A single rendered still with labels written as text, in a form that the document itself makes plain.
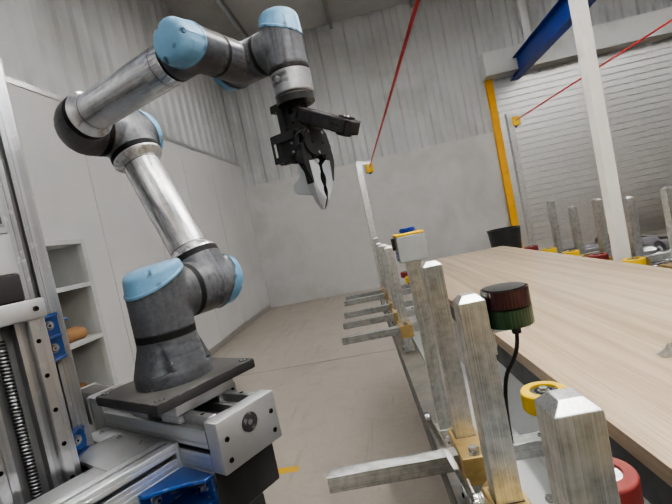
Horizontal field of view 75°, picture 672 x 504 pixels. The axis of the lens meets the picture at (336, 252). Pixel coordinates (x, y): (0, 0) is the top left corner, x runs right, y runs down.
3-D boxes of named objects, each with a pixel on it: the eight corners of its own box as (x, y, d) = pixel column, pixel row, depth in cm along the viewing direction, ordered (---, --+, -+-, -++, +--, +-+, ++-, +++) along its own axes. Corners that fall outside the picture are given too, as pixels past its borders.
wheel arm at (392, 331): (343, 347, 179) (341, 337, 179) (343, 345, 182) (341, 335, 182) (448, 327, 177) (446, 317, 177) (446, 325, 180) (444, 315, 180)
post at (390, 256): (407, 359, 182) (384, 247, 180) (406, 356, 186) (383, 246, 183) (415, 357, 182) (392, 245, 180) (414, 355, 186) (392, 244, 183)
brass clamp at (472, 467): (464, 488, 75) (459, 460, 74) (447, 448, 88) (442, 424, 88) (500, 482, 74) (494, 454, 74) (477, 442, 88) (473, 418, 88)
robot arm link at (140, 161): (179, 328, 94) (70, 126, 102) (227, 310, 107) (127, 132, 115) (211, 302, 88) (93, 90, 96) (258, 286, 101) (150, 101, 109)
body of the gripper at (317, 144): (301, 168, 87) (288, 108, 87) (335, 157, 82) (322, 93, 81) (275, 169, 81) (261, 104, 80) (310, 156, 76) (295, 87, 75)
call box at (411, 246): (400, 266, 104) (394, 235, 104) (397, 264, 111) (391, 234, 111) (429, 261, 104) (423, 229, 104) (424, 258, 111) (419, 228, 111)
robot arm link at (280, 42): (270, 30, 85) (306, 12, 81) (282, 86, 86) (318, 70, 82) (244, 17, 79) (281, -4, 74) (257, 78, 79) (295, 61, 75)
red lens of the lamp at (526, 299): (490, 313, 54) (487, 295, 54) (477, 304, 60) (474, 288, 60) (539, 303, 53) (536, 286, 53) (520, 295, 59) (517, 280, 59)
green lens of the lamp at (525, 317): (494, 332, 54) (491, 315, 54) (480, 322, 60) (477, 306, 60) (543, 323, 54) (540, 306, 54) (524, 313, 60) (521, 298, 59)
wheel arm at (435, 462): (330, 499, 79) (326, 476, 79) (331, 487, 83) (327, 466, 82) (571, 456, 77) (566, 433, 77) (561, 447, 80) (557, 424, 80)
